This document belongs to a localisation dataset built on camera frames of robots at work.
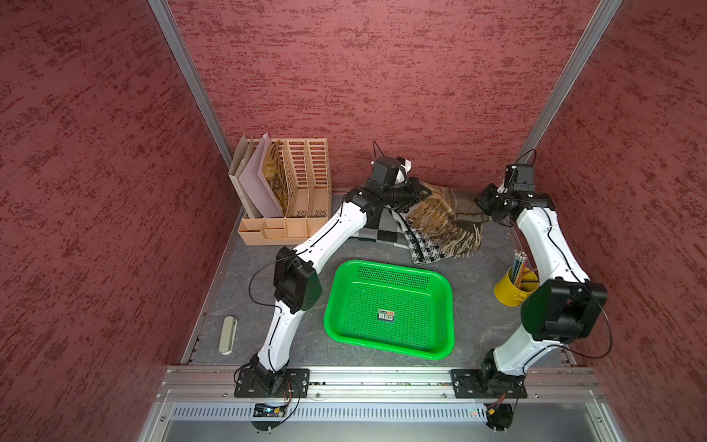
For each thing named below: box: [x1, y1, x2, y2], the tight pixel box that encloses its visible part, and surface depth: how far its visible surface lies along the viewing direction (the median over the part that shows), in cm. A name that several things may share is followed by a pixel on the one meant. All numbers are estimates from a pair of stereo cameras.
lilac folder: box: [238, 132, 286, 219], surface depth 94 cm
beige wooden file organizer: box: [237, 138, 333, 246], surface depth 106 cm
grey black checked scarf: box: [355, 207, 410, 249], surface depth 106 cm
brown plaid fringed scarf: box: [406, 182, 489, 259], surface depth 81 cm
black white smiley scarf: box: [390, 209, 454, 266], surface depth 100 cm
